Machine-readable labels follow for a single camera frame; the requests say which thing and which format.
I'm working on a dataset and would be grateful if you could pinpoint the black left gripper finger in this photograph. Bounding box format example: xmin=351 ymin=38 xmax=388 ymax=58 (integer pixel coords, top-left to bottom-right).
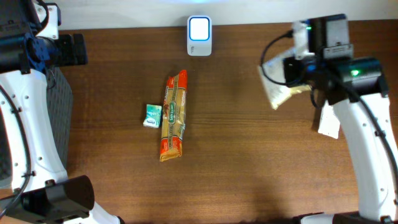
xmin=73 ymin=34 xmax=88 ymax=65
xmin=57 ymin=34 xmax=76 ymax=66

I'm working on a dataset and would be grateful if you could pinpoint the cream blue snack bag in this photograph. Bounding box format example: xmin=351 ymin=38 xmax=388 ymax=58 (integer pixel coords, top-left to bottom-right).
xmin=258 ymin=47 xmax=311 ymax=110

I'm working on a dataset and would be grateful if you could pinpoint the leaf pattern cream tube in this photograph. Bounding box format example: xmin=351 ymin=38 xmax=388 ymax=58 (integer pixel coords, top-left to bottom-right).
xmin=318 ymin=101 xmax=340 ymax=139

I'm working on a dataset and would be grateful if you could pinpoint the small teal tissue pack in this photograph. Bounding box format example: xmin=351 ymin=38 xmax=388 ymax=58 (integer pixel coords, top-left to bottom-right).
xmin=143 ymin=105 xmax=162 ymax=128

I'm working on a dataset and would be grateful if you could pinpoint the orange San Remo pasta pack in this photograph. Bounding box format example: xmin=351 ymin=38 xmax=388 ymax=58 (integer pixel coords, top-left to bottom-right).
xmin=160 ymin=70 xmax=188 ymax=162

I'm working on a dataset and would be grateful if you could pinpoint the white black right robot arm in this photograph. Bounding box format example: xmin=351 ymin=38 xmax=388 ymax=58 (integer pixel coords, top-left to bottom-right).
xmin=284 ymin=14 xmax=397 ymax=223

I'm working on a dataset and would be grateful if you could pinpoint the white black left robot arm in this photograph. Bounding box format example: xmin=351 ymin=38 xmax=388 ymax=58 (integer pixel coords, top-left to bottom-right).
xmin=1 ymin=1 xmax=122 ymax=223

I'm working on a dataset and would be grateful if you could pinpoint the white barcode scanner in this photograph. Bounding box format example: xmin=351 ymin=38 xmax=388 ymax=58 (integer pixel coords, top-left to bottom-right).
xmin=187 ymin=15 xmax=212 ymax=57

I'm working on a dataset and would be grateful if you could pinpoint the grey plastic basket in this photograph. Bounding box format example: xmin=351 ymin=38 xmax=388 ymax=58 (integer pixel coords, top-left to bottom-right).
xmin=1 ymin=67 xmax=73 ymax=189

